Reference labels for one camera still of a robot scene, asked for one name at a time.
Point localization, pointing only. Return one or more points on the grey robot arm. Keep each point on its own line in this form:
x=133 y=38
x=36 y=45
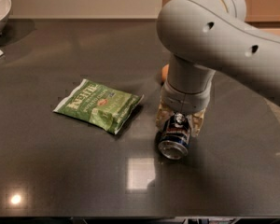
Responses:
x=205 y=36

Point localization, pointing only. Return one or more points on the blue pepsi can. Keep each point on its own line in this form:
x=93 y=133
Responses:
x=175 y=136

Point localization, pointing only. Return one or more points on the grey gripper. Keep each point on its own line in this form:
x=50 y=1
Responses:
x=186 y=101

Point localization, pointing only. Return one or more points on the orange fruit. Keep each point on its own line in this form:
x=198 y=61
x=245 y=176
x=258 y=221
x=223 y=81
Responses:
x=164 y=73

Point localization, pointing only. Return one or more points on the green chips bag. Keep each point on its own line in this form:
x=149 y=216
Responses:
x=99 y=105

